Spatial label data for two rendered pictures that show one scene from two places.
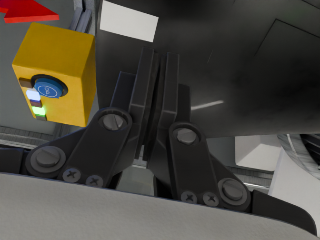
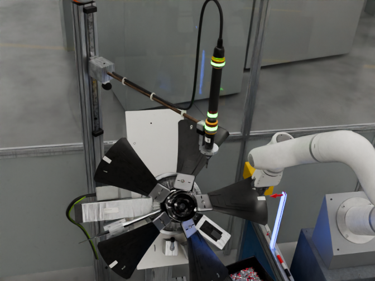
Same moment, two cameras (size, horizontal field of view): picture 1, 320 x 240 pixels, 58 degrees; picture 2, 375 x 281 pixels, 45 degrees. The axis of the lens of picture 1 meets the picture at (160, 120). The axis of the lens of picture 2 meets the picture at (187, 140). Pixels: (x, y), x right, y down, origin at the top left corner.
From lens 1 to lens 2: 174 cm
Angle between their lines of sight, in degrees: 18
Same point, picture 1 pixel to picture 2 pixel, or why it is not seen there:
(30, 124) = (260, 143)
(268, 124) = (229, 189)
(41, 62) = not seen: hidden behind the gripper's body
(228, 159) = not seen: hidden behind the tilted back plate
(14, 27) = (278, 188)
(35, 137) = (256, 137)
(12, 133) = (267, 137)
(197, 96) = (245, 190)
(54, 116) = not seen: hidden behind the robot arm
